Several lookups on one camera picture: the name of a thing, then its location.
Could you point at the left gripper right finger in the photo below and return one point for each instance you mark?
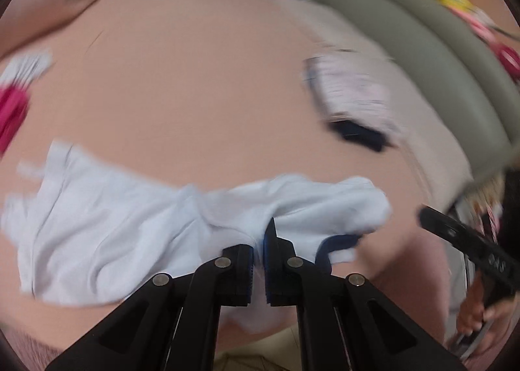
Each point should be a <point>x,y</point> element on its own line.
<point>346,323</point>

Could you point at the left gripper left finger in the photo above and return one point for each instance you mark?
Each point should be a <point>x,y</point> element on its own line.
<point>168,323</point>

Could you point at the white t-shirt navy collar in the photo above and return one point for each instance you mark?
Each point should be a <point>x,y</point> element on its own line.
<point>94,233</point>

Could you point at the person's right hand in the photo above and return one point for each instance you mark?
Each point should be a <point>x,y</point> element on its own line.
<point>473,314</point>

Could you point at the beige bed cover strip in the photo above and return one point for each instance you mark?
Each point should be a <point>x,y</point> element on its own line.
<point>442,166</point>

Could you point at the grey green padded headboard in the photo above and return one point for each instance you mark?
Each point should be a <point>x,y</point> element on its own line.
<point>456,72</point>

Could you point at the dark navy folded garment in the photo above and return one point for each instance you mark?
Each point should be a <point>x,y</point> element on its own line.
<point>360,135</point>

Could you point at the orange plush toy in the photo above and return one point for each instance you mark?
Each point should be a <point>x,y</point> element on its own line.
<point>486,30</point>

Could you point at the pink patterned folded garment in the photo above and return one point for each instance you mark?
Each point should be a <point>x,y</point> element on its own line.
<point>344,92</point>

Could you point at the magenta and cream garment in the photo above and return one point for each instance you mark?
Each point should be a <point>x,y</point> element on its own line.
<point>14,108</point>

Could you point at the white crumpled garment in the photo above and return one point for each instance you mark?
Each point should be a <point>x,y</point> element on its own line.
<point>22,70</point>

